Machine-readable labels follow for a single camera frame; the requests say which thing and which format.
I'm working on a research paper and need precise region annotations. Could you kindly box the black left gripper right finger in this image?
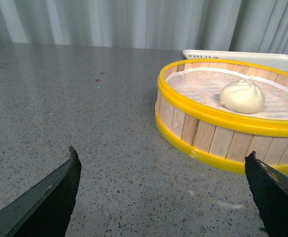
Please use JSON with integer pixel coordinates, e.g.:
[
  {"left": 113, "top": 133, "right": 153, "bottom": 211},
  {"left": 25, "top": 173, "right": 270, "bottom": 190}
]
[{"left": 245, "top": 151, "right": 288, "bottom": 237}]

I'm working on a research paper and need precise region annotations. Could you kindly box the white steamed bun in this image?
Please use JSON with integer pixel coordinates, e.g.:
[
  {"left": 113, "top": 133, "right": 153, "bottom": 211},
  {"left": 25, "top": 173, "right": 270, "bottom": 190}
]
[{"left": 219, "top": 79, "right": 265, "bottom": 114}]

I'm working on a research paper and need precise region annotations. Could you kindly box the yellow rimmed bamboo steamer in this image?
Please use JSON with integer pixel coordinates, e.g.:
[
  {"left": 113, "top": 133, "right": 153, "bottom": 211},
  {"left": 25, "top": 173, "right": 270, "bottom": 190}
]
[{"left": 155, "top": 59, "right": 288, "bottom": 174}]

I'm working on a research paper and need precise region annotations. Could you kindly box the white bear print tray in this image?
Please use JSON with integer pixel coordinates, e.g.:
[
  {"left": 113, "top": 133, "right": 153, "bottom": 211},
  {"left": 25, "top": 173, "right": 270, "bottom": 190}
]
[{"left": 183, "top": 49, "right": 288, "bottom": 72}]

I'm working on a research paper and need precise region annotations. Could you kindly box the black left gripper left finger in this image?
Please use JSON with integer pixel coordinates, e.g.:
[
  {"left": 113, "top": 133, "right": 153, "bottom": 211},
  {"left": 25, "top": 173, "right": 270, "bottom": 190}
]
[{"left": 0, "top": 147, "right": 82, "bottom": 237}]

